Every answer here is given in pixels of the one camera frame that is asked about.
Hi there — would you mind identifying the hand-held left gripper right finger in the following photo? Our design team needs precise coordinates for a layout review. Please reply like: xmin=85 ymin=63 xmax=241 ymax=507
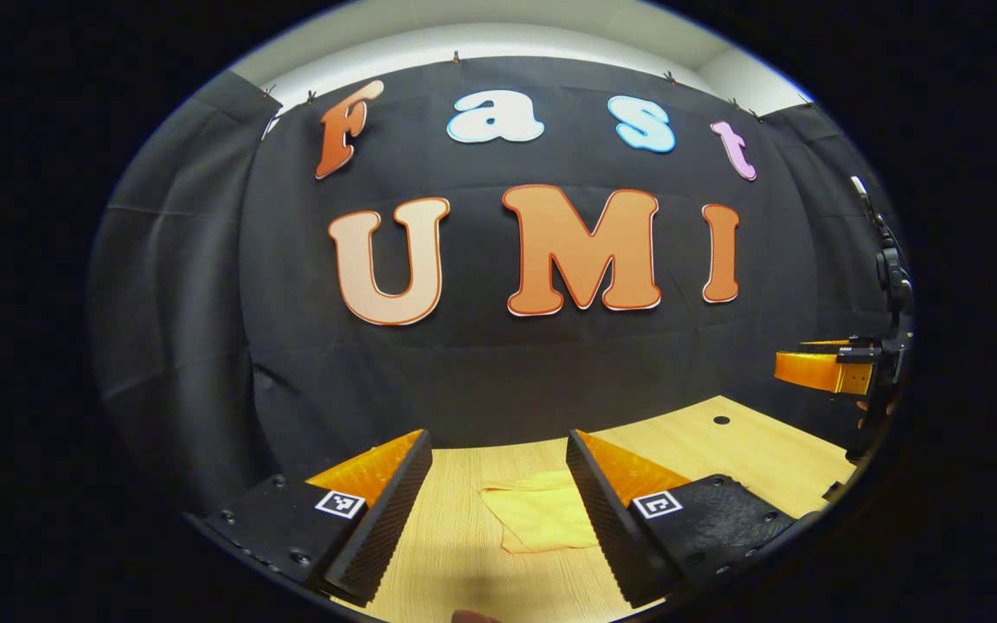
xmin=566 ymin=430 xmax=802 ymax=607

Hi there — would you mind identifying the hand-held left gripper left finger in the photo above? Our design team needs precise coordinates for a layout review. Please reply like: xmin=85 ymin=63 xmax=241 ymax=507
xmin=196 ymin=428 xmax=434 ymax=607

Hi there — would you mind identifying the orange T-shirt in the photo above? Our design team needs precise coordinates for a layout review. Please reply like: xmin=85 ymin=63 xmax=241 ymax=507
xmin=479 ymin=470 xmax=601 ymax=555

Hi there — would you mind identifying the black backdrop cloth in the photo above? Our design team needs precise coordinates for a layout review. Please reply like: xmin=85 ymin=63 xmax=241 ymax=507
xmin=87 ymin=56 xmax=906 ymax=511

